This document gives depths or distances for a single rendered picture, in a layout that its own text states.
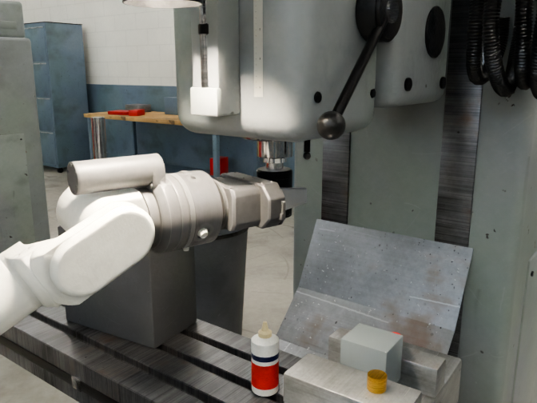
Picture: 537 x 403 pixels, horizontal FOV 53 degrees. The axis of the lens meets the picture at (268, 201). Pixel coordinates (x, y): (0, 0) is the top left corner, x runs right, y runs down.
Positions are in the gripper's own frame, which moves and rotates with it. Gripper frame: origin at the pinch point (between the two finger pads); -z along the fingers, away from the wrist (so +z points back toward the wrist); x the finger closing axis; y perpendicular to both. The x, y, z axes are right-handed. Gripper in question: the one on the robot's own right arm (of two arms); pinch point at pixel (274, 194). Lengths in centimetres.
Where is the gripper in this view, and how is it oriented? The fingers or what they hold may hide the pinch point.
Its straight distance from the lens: 71.1
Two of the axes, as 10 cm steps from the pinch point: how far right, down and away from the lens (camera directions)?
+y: -0.1, 9.7, 2.3
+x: -6.2, -1.9, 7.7
